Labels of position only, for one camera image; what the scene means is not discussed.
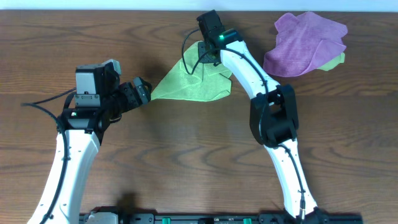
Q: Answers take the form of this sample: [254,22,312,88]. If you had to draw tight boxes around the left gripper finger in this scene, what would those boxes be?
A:
[140,78,152,93]
[133,77,151,105]

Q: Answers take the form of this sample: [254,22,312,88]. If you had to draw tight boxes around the green microfiber cloth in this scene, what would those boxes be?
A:
[151,42,232,102]

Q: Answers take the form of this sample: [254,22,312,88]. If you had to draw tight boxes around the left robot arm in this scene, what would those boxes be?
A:
[29,59,152,223]

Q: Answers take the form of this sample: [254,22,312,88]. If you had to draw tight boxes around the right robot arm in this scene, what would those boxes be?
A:
[202,29,317,223]

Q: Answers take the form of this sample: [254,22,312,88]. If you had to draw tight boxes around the purple microfiber cloth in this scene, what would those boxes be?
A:
[263,12,348,78]

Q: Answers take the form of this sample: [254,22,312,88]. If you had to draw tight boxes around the left black cable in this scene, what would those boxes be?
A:
[21,86,78,224]

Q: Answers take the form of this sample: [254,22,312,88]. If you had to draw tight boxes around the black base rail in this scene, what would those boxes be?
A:
[78,207,363,224]

